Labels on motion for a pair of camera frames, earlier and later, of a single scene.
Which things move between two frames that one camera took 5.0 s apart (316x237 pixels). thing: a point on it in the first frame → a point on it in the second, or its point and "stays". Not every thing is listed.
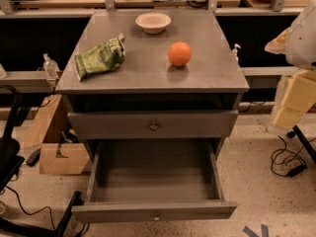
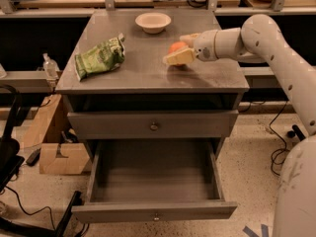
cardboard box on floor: (45, 134) stays
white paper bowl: (153, 23) stays
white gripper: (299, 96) → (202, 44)
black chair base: (10, 163) stays
